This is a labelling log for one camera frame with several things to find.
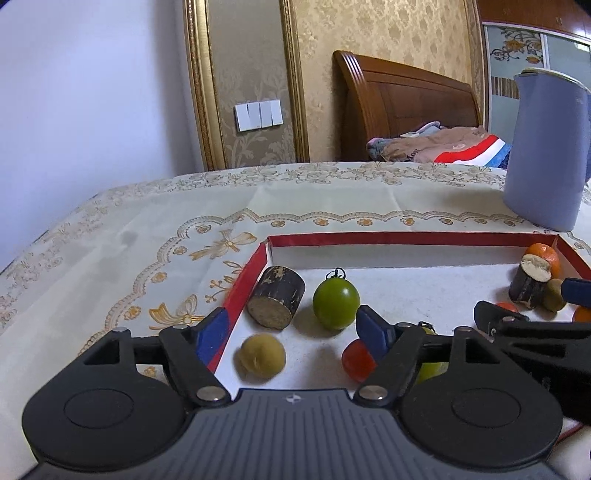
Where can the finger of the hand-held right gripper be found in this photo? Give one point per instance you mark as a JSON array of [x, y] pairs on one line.
[[579, 290], [498, 318]]

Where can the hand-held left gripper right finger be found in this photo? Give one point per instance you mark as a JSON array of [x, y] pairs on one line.
[[374, 330]]

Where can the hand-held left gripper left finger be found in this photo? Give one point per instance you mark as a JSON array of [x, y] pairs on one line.
[[212, 337]]

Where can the red cherry tomato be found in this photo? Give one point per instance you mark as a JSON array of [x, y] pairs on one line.
[[355, 362], [508, 306]]

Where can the orange cherry tomato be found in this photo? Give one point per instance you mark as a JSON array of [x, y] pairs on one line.
[[582, 314]]

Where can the tan longan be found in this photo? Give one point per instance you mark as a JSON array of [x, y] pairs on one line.
[[552, 295], [261, 357]]

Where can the sugarcane piece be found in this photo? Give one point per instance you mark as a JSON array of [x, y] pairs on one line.
[[277, 290], [526, 286]]

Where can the green tomato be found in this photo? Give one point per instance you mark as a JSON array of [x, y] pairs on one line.
[[334, 300], [431, 371]]

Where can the orange mandarin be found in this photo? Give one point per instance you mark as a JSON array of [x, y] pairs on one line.
[[547, 253]]

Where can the red-rimmed white tray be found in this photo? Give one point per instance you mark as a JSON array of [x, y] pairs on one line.
[[415, 277]]

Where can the cream embroidered tablecloth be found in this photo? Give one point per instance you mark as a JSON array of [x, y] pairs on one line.
[[115, 240]]

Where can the blue electric kettle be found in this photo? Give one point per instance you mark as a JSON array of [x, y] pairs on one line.
[[545, 152]]

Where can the brown striped folded blanket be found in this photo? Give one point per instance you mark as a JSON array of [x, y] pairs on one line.
[[438, 145]]

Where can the wooden bed headboard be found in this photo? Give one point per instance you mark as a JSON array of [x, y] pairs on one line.
[[406, 101]]

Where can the floral sliding door wardrobe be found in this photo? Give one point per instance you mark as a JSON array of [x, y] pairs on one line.
[[517, 46]]

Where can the white wall light switch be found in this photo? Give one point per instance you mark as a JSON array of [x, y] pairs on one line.
[[258, 115]]

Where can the gold wall panel frame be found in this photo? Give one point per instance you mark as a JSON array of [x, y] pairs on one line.
[[198, 92]]

